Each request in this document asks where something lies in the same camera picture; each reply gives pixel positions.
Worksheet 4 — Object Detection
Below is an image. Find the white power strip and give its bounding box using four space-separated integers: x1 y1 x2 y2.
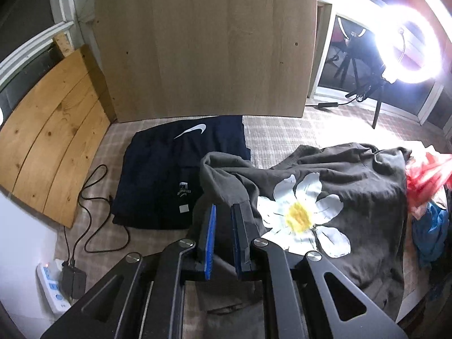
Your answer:
36 259 76 314

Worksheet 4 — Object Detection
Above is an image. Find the dark grey daisy print sweatshirt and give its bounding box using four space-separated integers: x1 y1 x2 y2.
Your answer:
186 143 413 339

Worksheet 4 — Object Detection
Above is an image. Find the navy garment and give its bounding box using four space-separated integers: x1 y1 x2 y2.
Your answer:
112 115 252 232

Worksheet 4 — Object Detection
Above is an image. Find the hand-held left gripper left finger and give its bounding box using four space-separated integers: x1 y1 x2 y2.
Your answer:
40 204 218 339

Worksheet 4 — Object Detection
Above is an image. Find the blue cloth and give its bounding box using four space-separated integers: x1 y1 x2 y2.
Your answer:
411 201 450 265

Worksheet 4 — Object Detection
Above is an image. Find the white cloth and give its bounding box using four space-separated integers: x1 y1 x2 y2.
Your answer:
411 140 442 159

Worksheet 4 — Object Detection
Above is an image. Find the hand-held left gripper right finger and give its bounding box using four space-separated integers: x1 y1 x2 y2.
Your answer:
231 203 410 339

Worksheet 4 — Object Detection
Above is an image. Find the pine plank panel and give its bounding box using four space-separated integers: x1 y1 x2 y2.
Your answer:
0 45 117 228

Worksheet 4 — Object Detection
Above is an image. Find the black power adapter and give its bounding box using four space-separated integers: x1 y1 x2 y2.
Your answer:
62 260 87 299

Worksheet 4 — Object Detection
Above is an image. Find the red cloth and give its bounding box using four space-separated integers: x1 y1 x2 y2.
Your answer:
405 152 452 216

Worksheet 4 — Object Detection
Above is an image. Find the pale wooden board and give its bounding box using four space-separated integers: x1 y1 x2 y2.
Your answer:
91 0 317 123

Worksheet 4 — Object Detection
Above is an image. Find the white window frame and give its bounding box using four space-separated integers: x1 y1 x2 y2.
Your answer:
0 0 94 89

